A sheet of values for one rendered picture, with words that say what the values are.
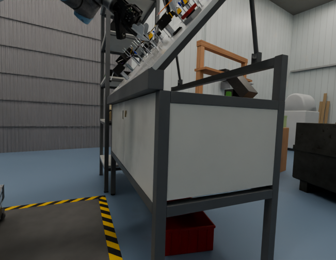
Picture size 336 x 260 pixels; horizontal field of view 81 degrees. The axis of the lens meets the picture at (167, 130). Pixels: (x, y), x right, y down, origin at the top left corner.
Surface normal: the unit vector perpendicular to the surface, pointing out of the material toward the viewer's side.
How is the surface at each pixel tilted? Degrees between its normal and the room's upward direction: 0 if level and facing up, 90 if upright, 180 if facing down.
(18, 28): 90
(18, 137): 90
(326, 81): 90
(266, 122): 90
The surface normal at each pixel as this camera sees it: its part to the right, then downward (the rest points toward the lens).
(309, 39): -0.83, 0.01
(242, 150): 0.40, 0.07
